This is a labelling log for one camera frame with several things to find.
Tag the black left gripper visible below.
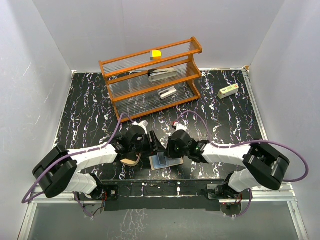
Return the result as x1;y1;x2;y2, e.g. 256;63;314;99
129;131;166;158

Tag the pink leather card holder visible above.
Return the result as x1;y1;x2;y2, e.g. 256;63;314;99
149;153;185;171

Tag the beige card box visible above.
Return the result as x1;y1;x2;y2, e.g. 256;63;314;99
120;152;142;167

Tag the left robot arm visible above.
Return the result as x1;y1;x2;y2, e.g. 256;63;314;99
32;123;166;200

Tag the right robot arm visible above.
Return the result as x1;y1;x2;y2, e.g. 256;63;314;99
166;129;290;199

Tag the small white stapler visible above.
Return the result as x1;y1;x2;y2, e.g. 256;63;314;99
158;86;177;100

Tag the orange wooden shelf rack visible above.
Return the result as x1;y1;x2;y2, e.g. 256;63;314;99
99;36;203;122

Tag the large grey black stapler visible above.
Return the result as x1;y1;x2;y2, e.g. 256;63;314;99
147;68;177;83

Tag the white staples box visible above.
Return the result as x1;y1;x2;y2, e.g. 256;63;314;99
217;84;239;99

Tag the yellow grey tape dispenser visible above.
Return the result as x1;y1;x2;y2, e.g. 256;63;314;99
150;50;162;61

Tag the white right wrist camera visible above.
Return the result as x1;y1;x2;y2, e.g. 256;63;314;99
172;121;188;132

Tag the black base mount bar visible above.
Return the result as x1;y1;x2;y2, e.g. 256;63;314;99
102;179;222;211

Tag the aluminium frame rail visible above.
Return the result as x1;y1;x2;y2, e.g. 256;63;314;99
242;66;310;240

